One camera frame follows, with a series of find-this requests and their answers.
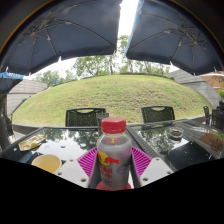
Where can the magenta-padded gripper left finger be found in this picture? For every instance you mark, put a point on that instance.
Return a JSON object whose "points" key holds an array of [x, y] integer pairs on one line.
{"points": [[73, 171]]}

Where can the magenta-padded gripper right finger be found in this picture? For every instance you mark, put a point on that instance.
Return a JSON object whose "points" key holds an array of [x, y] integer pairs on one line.
{"points": [[156, 170]]}

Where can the red-capped clear drink bottle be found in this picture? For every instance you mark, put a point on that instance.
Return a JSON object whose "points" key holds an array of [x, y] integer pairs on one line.
{"points": [[114, 156]]}

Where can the yellow mug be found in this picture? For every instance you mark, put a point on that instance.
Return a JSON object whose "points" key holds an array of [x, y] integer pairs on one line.
{"points": [[46, 162]]}

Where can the round glass ashtray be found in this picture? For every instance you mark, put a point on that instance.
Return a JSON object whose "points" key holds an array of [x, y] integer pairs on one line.
{"points": [[175, 133]]}

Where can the yellow snack packet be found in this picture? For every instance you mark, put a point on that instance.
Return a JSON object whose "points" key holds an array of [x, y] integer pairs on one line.
{"points": [[31, 142]]}

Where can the potted green plant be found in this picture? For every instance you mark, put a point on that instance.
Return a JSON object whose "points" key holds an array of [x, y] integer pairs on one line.
{"points": [[221, 95]]}

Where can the beige patio umbrella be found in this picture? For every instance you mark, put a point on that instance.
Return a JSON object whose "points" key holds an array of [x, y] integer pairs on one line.
{"points": [[214, 80]]}

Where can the navy umbrella with blue rim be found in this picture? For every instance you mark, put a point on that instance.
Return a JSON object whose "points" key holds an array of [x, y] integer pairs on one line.
{"points": [[9, 81]]}

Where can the large navy patio umbrella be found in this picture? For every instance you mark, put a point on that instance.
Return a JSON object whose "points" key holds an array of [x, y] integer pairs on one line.
{"points": [[173, 33], [66, 30]]}

